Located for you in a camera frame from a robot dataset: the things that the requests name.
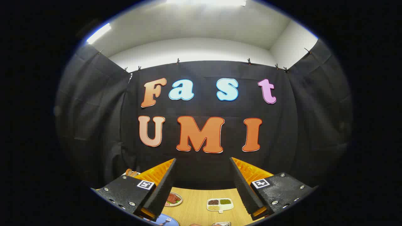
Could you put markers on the toasted bread slice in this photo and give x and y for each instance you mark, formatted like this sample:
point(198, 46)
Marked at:
point(129, 172)

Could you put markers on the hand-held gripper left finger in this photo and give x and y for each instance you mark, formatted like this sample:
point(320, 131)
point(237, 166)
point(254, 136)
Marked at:
point(161, 191)

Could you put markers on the blue round plate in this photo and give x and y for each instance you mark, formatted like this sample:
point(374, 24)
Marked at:
point(160, 220)

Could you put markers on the pile of yellow soybeans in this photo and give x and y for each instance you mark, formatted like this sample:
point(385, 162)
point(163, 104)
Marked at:
point(214, 207)

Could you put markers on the row of black cloth clips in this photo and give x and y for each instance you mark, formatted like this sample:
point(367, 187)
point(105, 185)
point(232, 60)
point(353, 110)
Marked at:
point(178, 61)

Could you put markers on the white divided dish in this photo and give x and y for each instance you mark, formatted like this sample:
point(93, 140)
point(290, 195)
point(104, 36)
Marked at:
point(225, 207)

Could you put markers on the ceiling light strip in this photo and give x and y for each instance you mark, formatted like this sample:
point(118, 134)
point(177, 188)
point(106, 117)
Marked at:
point(207, 2)

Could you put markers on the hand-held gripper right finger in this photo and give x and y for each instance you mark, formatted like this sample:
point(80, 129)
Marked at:
point(246, 191)

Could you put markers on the brown meat piece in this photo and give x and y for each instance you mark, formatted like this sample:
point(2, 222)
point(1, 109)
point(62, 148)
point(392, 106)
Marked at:
point(172, 198)

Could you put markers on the perforated metal tray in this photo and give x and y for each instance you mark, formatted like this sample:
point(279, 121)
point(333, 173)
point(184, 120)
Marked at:
point(221, 224)

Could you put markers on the pile of green beans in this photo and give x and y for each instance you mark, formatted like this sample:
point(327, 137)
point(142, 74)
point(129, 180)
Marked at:
point(225, 201)

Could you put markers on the white oval plate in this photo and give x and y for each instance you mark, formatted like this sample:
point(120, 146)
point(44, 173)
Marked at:
point(180, 201)

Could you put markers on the pile of dark red beans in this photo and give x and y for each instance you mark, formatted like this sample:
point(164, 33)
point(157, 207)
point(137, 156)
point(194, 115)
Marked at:
point(213, 202)

